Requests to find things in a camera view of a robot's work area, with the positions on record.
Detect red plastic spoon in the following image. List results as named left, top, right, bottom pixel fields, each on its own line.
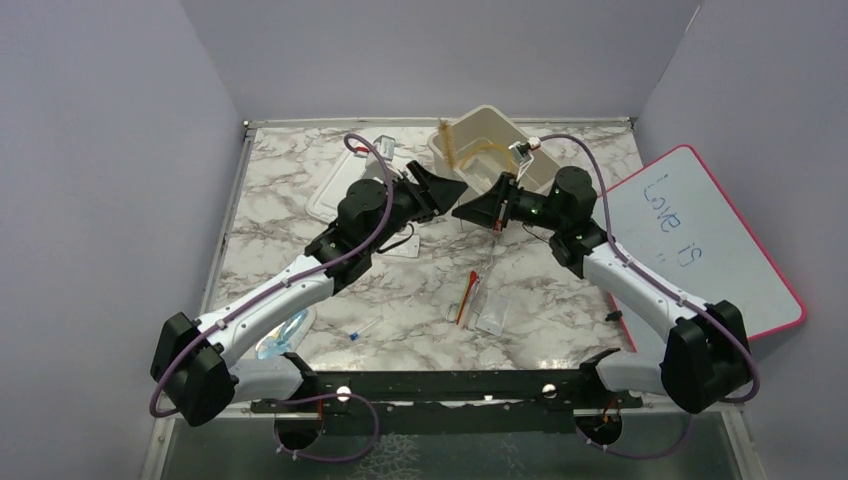
left=455, top=270, right=479, bottom=327

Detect small clear zip bag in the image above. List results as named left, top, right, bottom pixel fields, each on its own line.
left=476, top=292, right=511, bottom=336

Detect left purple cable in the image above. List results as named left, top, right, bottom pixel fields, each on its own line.
left=148, top=133, right=395, bottom=419

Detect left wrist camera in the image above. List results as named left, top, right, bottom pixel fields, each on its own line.
left=362, top=135, right=401, bottom=181

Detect lone blue capped tube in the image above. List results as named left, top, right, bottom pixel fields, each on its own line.
left=349, top=318, right=383, bottom=341

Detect purple cable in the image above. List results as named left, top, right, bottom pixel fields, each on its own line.
left=529, top=134, right=762, bottom=460
left=148, top=133, right=395, bottom=419

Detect clear zip bag near lid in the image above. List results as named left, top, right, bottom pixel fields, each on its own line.
left=384, top=235, right=420, bottom=258

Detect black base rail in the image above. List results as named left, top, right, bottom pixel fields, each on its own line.
left=250, top=369, right=643, bottom=436

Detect white bin lid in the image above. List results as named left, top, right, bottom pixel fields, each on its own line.
left=305, top=146, right=385, bottom=222

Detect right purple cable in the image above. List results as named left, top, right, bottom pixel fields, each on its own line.
left=529, top=134, right=762, bottom=460

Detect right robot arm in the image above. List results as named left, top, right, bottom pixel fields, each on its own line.
left=452, top=167, right=756, bottom=414

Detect pink framed whiteboard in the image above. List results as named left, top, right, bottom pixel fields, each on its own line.
left=607, top=145, right=807, bottom=340

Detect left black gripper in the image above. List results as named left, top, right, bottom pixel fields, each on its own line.
left=364, top=160, right=467, bottom=254

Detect beige plastic bin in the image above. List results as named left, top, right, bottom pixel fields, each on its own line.
left=428, top=105, right=562, bottom=228

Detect blue goggles in bag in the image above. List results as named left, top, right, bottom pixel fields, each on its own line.
left=255, top=307, right=317, bottom=360

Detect metal crucible tongs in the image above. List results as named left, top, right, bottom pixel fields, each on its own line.
left=445, top=239, right=498, bottom=328

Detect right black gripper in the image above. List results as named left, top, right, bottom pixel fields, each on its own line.
left=453, top=171, right=567, bottom=232

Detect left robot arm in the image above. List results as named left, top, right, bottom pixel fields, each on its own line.
left=149, top=161, right=467, bottom=426

